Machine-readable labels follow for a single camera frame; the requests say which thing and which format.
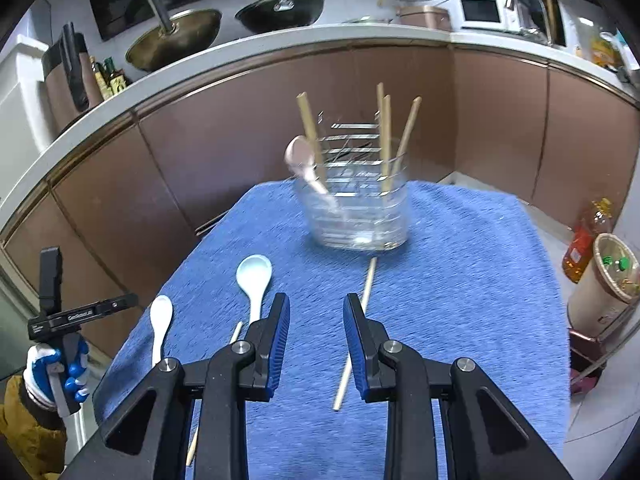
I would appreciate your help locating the cooking oil bottle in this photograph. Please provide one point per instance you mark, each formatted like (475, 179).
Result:
(582, 250)

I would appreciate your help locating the dark sauce bottle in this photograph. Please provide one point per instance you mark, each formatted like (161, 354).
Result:
(116, 80)
(96, 77)

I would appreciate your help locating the brown rice cooker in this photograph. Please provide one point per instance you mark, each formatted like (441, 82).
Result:
(425, 17)

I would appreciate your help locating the white ceramic spoon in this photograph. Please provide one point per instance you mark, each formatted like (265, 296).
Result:
(161, 317)

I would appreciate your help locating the person's left hand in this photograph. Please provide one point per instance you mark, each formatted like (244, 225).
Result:
(36, 375)

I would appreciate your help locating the white microwave oven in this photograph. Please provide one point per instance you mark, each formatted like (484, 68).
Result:
(482, 10)

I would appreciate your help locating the bronze wok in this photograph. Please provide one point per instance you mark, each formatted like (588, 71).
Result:
(175, 42)

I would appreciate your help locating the person's left forearm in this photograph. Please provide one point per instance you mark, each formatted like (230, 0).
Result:
(25, 430)

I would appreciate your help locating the yellow package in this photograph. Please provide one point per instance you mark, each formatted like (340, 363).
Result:
(604, 52)

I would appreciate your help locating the pink ceramic spoon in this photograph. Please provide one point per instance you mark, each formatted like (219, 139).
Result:
(300, 155)

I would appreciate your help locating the steel basin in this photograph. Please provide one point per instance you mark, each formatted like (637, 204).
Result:
(370, 20)

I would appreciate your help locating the steel faucet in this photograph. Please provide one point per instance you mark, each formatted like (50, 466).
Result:
(525, 5)

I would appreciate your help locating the wooden pole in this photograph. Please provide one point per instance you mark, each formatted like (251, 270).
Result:
(549, 15)

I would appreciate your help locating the white refrigerator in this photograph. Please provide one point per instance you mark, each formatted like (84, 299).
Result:
(20, 95)

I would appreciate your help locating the dark red plastic item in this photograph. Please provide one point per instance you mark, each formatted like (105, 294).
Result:
(590, 345)

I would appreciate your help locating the wooden chopstick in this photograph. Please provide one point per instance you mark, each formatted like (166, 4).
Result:
(380, 102)
(365, 290)
(311, 135)
(386, 150)
(409, 127)
(235, 335)

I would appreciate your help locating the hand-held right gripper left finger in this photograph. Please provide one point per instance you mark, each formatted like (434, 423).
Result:
(277, 345)

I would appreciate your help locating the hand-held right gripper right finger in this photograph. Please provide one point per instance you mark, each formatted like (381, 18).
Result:
(356, 350)

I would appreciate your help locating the blue terry towel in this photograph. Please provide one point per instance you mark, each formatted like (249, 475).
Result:
(440, 300)

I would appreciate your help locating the beige trash bin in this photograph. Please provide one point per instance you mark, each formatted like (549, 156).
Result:
(595, 300)

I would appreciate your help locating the light blue ceramic spoon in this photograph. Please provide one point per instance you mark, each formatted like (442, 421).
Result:
(255, 272)

